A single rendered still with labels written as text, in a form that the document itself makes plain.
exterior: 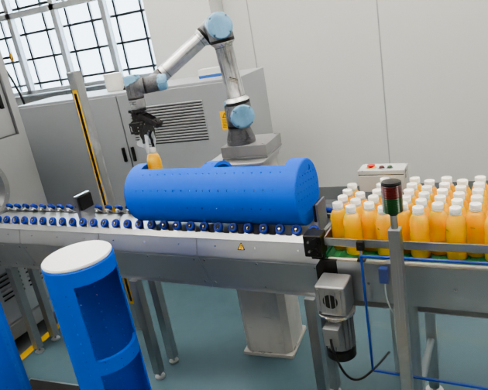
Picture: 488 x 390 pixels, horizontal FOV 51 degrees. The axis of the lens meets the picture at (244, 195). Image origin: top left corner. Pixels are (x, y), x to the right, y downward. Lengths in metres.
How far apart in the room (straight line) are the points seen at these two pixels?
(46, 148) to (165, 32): 1.52
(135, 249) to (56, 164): 2.35
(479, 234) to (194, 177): 1.16
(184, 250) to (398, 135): 2.91
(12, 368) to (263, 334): 1.29
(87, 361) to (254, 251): 0.81
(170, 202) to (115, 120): 2.06
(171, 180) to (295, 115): 2.81
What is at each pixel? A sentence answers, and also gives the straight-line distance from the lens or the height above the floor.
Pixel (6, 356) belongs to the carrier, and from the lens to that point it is 2.67.
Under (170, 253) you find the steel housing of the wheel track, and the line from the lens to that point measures 2.45.
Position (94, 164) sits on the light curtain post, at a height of 1.16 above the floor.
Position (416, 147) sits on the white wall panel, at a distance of 4.87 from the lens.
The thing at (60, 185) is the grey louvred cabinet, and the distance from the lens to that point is 4.86.
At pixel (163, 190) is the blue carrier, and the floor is 1.15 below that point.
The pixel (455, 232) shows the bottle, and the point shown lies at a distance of 1.87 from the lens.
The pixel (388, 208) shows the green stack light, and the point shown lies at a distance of 1.64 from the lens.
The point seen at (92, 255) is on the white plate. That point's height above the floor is 1.04.
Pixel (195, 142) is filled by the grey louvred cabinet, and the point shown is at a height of 1.00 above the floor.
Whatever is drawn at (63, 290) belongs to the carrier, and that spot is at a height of 0.96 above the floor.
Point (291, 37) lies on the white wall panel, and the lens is 4.88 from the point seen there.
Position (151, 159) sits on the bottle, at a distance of 2.46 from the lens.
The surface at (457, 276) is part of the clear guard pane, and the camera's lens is 1.85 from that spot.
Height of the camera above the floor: 1.79
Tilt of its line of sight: 18 degrees down
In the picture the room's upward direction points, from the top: 10 degrees counter-clockwise
